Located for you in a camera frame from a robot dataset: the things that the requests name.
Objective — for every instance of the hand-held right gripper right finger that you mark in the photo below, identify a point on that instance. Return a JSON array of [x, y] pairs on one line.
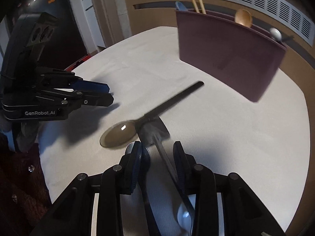
[[180, 167]]

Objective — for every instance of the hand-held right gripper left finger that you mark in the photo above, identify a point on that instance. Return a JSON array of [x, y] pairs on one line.
[[135, 167]]

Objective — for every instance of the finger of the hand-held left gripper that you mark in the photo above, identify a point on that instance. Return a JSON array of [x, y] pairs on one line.
[[98, 100], [94, 86]]

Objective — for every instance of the pale blue plastic spoon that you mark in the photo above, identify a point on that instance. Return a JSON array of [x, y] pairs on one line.
[[181, 6]]

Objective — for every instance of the maroon plastic utensil holder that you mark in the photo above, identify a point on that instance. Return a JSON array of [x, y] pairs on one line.
[[228, 56]]

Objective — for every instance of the wooden chopstick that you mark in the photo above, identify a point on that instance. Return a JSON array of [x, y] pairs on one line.
[[194, 2], [201, 2]]

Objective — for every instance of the brown wooden spoon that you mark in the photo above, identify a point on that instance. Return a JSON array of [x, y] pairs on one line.
[[243, 17]]

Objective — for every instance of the metal spoon with white knob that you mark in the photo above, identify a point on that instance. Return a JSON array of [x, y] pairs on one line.
[[275, 34]]

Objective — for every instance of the white tablecloth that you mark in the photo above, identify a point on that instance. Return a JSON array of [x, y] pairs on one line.
[[152, 61]]

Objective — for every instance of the white cabinet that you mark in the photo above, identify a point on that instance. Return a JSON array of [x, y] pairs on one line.
[[88, 12]]

